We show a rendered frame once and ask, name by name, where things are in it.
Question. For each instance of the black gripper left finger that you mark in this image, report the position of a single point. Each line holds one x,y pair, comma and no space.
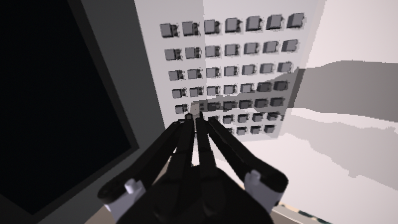
121,192

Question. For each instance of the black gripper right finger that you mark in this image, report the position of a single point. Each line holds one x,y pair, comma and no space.
263,182

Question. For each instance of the grey control console with keypad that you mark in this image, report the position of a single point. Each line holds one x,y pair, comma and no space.
78,104

